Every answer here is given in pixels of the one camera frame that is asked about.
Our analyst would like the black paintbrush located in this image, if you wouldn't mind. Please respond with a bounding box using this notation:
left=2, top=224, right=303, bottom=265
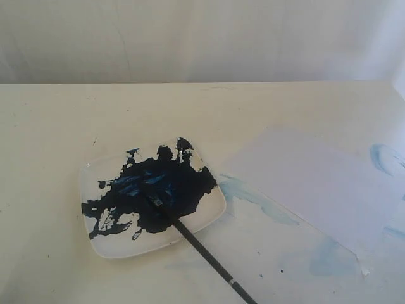
left=145, top=193, right=256, bottom=304

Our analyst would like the white square paint plate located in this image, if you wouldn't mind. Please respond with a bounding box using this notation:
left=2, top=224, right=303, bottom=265
left=79, top=137, right=226, bottom=259

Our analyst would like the white paper sheet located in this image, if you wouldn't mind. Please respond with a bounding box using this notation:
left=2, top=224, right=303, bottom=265
left=224, top=130, right=404, bottom=256

